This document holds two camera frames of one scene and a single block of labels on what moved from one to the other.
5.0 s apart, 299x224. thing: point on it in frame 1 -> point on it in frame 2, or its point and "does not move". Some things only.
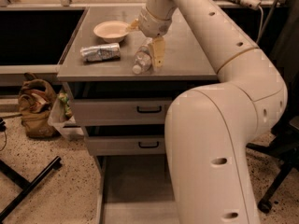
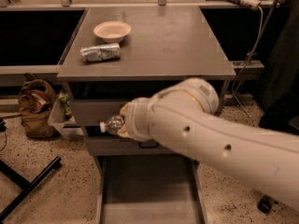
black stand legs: x=22 y=183 does not move
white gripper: x=151 y=25 -> x=135 y=118
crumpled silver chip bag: x=101 y=52 does not move
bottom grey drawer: x=136 y=189 does not move
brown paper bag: x=35 y=102 does not move
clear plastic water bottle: x=142 y=61 -> x=111 y=125
